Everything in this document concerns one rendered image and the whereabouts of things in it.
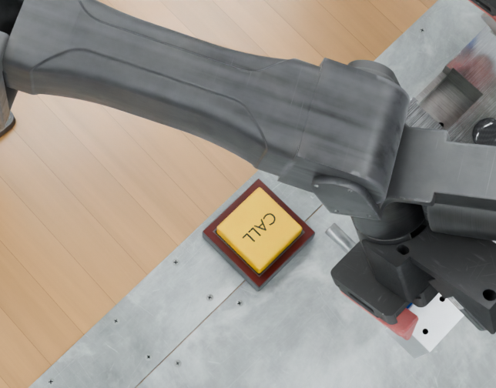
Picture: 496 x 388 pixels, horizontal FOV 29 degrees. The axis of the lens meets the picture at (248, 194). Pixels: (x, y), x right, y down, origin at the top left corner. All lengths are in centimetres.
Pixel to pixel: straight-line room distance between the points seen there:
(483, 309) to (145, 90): 26
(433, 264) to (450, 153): 9
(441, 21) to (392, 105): 49
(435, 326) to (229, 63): 33
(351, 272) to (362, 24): 40
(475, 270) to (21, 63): 32
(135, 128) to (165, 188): 7
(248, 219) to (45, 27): 41
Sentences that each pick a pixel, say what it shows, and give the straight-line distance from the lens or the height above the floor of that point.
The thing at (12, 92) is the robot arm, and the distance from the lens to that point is 65.
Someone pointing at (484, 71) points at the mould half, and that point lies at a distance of 97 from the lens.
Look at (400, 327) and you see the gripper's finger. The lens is 74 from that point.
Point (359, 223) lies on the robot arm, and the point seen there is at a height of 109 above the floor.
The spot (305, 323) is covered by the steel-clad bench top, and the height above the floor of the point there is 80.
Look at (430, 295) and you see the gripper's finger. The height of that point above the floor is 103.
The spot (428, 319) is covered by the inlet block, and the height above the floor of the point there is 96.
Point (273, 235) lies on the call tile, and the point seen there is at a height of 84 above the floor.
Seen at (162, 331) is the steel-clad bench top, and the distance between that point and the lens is 95.
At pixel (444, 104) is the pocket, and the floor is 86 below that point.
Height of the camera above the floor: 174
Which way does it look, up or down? 73 degrees down
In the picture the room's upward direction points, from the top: 7 degrees clockwise
